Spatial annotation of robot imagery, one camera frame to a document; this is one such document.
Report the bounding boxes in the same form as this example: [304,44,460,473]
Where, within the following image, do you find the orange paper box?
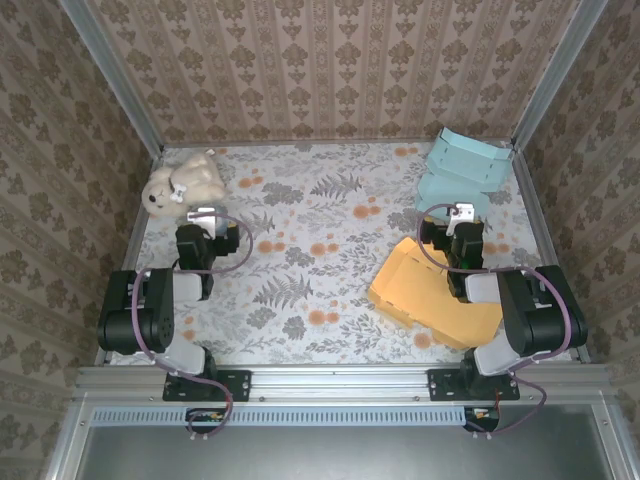
[368,237,503,351]

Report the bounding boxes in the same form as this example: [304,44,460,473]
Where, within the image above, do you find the cream plush dog toy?
[141,152,231,220]

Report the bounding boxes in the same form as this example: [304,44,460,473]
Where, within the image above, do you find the floral patterned table cover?
[109,141,574,366]

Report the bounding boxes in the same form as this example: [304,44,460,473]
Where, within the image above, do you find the grey metal panel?
[74,424,619,480]

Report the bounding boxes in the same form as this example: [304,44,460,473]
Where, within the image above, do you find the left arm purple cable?
[130,212,254,441]

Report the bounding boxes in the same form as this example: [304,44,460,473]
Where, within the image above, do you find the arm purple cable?
[418,203,574,440]
[130,212,254,441]

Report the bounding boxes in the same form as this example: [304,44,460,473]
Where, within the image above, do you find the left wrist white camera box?
[187,208,225,225]

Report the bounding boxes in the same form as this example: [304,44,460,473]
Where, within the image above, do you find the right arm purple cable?
[418,203,574,440]

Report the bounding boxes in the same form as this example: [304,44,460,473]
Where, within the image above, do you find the aluminium side rail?
[93,147,166,366]
[512,147,592,364]

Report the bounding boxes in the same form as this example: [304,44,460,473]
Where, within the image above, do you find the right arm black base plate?
[428,368,521,403]

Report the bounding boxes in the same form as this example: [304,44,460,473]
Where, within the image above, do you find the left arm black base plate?
[163,368,251,403]

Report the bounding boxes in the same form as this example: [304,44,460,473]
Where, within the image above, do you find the black cable connector box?
[463,407,501,434]
[185,407,232,435]

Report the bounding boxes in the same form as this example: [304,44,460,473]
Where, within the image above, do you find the aluminium mounting rail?
[73,364,612,402]

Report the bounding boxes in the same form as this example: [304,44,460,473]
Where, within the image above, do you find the aluminium frame post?
[509,0,612,151]
[57,0,166,157]

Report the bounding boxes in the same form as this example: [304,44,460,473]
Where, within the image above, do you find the grey slotted cable duct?
[92,405,465,428]

